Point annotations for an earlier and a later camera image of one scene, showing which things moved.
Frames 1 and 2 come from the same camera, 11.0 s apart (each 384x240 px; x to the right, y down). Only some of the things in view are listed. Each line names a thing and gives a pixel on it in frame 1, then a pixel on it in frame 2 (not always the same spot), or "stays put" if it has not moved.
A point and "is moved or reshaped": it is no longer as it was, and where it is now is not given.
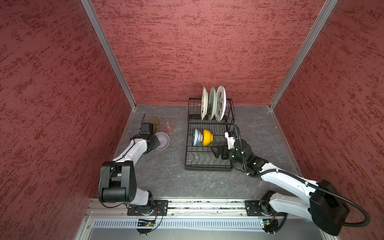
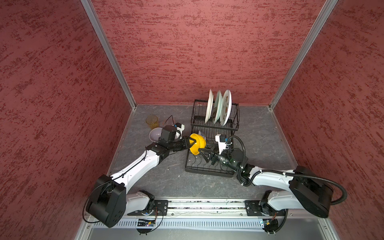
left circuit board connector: [145, 222] stays put
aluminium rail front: [190, 209] stays put
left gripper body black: [155, 143] → [179, 144]
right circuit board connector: [270, 226] stays put
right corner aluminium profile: [304, 52] stays put
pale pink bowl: [164, 140] is moved or reshaped
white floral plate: [221, 103] → [226, 107]
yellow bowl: [207, 137] → [200, 143]
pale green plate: [212, 103] → [219, 107]
